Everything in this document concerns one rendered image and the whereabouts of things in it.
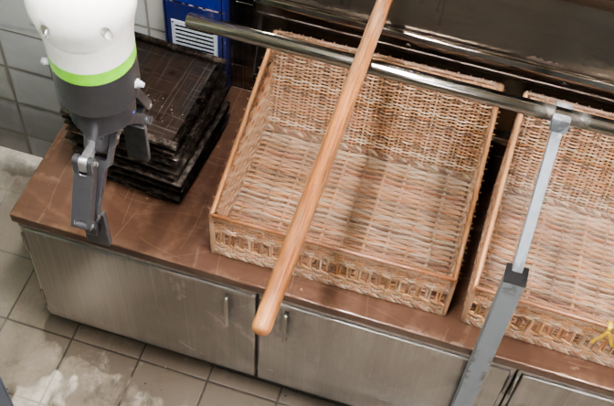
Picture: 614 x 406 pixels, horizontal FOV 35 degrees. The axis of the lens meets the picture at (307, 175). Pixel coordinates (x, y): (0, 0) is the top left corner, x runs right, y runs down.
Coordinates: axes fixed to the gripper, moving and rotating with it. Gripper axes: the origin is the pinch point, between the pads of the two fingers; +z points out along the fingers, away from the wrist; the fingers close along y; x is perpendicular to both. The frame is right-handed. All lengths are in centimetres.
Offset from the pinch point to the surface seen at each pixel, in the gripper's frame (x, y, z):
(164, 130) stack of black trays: -21, -60, 67
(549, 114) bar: 56, -57, 31
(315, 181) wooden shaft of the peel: 20.0, -27.4, 26.1
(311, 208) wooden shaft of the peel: 20.7, -22.3, 26.3
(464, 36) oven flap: 38, -93, 52
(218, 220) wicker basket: -4, -45, 75
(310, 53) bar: 11, -58, 31
